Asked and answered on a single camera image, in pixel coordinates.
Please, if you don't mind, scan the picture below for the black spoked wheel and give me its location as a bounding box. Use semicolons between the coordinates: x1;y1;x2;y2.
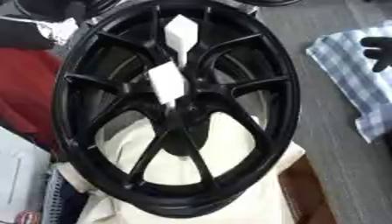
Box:
50;0;304;219

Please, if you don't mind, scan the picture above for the cream white cloth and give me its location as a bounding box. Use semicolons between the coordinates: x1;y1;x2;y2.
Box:
52;111;308;224

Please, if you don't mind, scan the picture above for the brown cardboard box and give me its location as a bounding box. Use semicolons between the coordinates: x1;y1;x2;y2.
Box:
276;155;339;224

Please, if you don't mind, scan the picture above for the blue white checked cloth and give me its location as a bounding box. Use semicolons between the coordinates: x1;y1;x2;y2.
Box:
304;19;392;144

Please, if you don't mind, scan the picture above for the red cloth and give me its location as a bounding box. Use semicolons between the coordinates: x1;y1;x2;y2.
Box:
0;47;65;150

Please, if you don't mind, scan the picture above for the pale grey sheet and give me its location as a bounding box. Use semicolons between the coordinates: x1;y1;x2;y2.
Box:
0;127;53;217

